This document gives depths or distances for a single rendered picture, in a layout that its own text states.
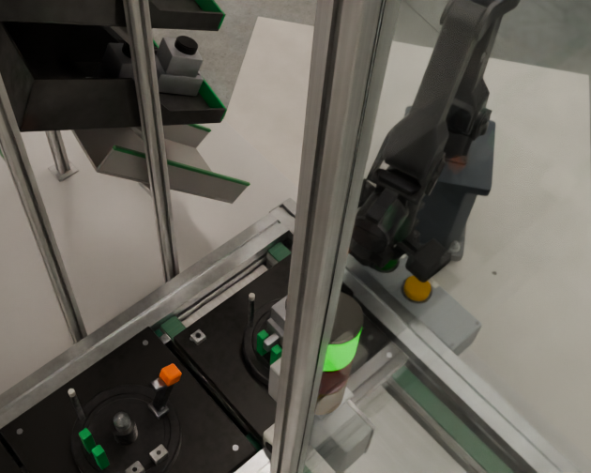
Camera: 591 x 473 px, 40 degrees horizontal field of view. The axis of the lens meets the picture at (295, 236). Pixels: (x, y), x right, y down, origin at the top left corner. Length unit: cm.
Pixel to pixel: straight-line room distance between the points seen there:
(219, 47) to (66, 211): 162
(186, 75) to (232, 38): 191
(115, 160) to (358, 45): 71
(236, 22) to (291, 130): 156
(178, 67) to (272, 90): 55
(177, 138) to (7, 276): 36
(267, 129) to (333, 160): 109
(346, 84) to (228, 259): 85
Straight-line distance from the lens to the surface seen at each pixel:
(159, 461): 106
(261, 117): 156
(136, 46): 91
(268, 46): 170
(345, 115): 42
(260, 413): 111
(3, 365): 131
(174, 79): 109
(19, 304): 136
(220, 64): 290
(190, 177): 116
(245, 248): 125
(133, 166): 109
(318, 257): 53
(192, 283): 122
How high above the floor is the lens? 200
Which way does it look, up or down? 55 degrees down
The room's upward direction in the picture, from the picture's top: 6 degrees clockwise
